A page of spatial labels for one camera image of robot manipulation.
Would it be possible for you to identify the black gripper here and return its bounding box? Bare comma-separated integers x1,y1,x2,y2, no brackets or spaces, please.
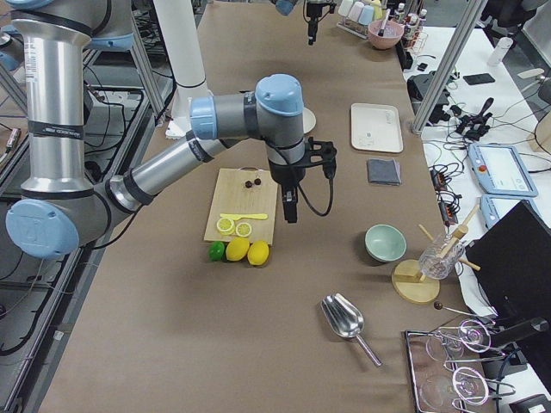
267,137,337,223
303,0,337,46

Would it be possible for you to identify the cream round plate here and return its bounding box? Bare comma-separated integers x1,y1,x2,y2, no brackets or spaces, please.
302,108,317,134

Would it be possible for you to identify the cream rabbit tray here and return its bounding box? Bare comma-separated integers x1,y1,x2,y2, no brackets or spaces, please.
350,103,404,153

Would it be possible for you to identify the bamboo cutting board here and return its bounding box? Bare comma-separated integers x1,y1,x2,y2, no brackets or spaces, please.
203,168,278,245

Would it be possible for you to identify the yellow plastic knife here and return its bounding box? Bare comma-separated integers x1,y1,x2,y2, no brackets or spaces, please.
220,213,268,220

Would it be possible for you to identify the upper whole lemon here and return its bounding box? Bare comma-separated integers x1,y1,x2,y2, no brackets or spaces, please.
247,240,269,266

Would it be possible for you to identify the whole lemon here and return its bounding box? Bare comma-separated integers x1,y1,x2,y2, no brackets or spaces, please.
247,240,269,266
226,237,251,262

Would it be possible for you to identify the pink bowl with ice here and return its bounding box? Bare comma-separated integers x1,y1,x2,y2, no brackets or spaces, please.
368,20,404,50

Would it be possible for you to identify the lower lemon slice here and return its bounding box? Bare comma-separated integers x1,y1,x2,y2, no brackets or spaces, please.
216,217,235,236

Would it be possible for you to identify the lower whole lemon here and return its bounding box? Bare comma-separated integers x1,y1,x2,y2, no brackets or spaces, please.
226,237,251,262

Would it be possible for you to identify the green lime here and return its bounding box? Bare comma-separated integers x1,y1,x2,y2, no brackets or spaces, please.
208,241,226,262

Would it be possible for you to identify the folded grey cloth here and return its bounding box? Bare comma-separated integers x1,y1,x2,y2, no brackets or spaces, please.
367,158,401,186

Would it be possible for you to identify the mint green bowl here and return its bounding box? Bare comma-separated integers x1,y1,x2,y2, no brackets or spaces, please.
364,224,407,262

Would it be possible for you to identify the metal ice scoop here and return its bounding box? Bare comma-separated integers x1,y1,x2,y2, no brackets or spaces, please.
321,293,382,367

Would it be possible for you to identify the wooden cup stand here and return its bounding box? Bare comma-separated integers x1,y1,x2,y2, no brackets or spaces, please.
392,205,480,305

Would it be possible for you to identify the clear glass cup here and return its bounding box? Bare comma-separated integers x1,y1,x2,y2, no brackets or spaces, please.
418,233,465,280

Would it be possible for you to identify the blue teach pendant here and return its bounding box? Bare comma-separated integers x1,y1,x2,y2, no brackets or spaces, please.
467,144,539,198

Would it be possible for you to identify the black monitor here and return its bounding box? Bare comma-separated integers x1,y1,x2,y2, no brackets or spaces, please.
467,200,550,327

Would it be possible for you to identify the black handled metal tool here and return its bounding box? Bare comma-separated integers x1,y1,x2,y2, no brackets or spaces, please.
378,9,391,37

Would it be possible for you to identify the aluminium frame post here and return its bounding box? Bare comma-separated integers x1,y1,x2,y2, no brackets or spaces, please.
412,0,487,135

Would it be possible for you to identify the black wire glass tray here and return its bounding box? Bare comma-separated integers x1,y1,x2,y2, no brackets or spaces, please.
404,318,516,412

